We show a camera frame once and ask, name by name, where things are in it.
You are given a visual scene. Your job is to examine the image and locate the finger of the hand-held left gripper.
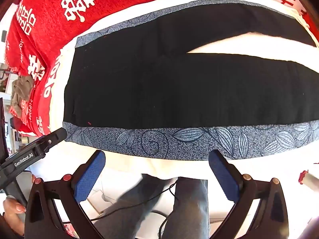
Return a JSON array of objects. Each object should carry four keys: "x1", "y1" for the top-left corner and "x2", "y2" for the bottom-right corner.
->
[{"x1": 37, "y1": 127, "x2": 68, "y2": 152}]

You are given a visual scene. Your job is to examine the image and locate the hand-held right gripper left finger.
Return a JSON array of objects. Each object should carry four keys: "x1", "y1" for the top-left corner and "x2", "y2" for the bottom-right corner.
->
[{"x1": 25, "y1": 150, "x2": 106, "y2": 239}]

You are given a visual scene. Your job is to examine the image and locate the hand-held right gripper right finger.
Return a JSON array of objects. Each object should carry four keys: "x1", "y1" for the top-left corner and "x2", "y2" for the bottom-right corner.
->
[{"x1": 208, "y1": 150, "x2": 289, "y2": 239}]

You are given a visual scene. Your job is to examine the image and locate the black pants with blue stripe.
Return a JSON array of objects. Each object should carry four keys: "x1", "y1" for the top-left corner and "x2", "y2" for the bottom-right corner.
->
[{"x1": 62, "y1": 0, "x2": 319, "y2": 161}]

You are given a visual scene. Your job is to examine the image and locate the person's left hand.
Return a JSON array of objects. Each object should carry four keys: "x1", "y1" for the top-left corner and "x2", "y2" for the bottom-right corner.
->
[{"x1": 2, "y1": 197, "x2": 27, "y2": 235}]

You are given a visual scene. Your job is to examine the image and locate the white bed sheet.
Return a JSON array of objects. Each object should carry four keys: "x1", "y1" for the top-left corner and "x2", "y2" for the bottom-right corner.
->
[{"x1": 48, "y1": 0, "x2": 319, "y2": 227}]

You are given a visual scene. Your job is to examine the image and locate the person's right leg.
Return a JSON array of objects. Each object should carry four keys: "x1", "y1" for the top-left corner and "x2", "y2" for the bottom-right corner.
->
[{"x1": 162, "y1": 177, "x2": 209, "y2": 239}]

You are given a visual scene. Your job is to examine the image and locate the grey-brown cloth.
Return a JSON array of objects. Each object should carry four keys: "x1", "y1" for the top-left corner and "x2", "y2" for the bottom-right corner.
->
[{"x1": 11, "y1": 76, "x2": 34, "y2": 115}]

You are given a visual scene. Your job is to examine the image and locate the white roll with red end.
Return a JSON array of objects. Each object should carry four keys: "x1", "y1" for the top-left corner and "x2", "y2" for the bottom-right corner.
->
[{"x1": 298, "y1": 170, "x2": 319, "y2": 186}]

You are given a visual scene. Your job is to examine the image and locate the red printed blanket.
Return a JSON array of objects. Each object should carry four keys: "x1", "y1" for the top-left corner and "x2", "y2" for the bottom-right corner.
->
[{"x1": 4, "y1": 0, "x2": 309, "y2": 137}]

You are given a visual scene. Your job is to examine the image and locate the black cable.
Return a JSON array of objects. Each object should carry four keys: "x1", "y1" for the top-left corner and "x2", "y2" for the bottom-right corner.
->
[{"x1": 90, "y1": 181, "x2": 178, "y2": 239}]

